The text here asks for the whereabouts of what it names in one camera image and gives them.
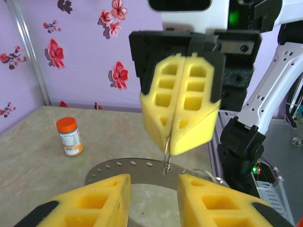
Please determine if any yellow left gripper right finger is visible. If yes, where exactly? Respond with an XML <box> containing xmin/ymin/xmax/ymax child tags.
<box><xmin>177</xmin><ymin>174</ymin><xmax>296</xmax><ymax>227</ymax></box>

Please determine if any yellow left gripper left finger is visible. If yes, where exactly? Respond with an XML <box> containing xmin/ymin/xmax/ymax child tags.
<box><xmin>14</xmin><ymin>174</ymin><xmax>132</xmax><ymax>227</ymax></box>

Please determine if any silver split key ring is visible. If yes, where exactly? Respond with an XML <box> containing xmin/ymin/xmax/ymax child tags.
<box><xmin>162</xmin><ymin>136</ymin><xmax>173</xmax><ymax>176</ymax></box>
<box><xmin>203</xmin><ymin>169</ymin><xmax>229</xmax><ymax>189</ymax></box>

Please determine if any perforated metal ring plate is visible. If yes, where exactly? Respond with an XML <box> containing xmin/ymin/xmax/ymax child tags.
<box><xmin>84</xmin><ymin>157</ymin><xmax>190</xmax><ymax>191</ymax></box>

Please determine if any small circuit board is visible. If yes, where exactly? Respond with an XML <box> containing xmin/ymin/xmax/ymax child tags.
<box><xmin>251</xmin><ymin>159</ymin><xmax>264</xmax><ymax>177</ymax></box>

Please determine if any orange capped pill bottle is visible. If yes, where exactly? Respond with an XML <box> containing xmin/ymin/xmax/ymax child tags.
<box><xmin>56</xmin><ymin>117</ymin><xmax>84</xmax><ymax>157</ymax></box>

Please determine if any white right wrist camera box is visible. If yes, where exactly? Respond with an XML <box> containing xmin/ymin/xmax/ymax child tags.
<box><xmin>148</xmin><ymin>0</ymin><xmax>230</xmax><ymax>34</ymax></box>

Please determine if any slotted white cable duct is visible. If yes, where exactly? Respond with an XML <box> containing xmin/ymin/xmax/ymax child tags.
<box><xmin>250</xmin><ymin>160</ymin><xmax>296</xmax><ymax>227</ymax></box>

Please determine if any aluminium frame post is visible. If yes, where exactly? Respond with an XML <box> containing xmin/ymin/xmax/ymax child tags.
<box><xmin>8</xmin><ymin>0</ymin><xmax>52</xmax><ymax>106</ymax></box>

